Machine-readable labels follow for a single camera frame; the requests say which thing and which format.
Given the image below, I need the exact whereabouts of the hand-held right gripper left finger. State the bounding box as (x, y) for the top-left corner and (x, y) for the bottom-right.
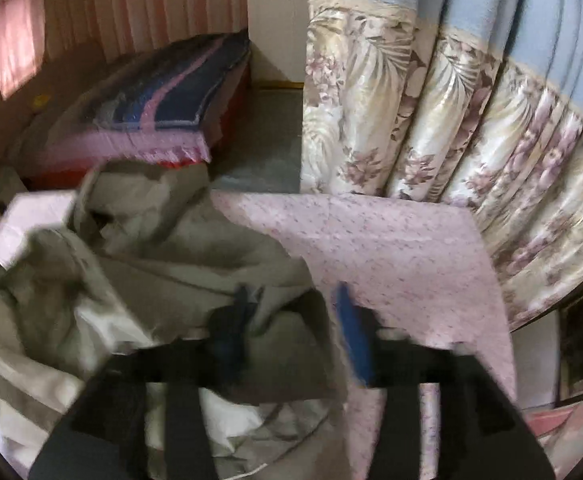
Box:
(28, 284), (267, 480)

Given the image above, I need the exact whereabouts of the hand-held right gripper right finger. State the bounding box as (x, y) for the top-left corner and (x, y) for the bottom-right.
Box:
(332, 282), (557, 480)

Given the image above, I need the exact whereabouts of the olive and white jacket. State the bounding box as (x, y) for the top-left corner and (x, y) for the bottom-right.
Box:
(0, 160), (352, 480)

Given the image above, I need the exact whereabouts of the pink floral tablecloth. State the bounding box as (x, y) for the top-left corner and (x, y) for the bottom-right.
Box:
(0, 190), (519, 480)

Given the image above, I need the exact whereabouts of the pink striped cloth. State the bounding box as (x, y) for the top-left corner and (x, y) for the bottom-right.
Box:
(521, 400), (583, 466)

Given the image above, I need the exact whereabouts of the striped blue pink blanket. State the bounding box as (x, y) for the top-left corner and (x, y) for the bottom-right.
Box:
(78, 30), (252, 128)

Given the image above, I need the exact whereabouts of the bed with brown cover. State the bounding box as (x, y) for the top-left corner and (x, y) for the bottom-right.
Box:
(6, 30), (252, 186)

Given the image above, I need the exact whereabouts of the pink window curtain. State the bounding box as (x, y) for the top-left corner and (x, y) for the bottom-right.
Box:
(0, 0), (47, 131)

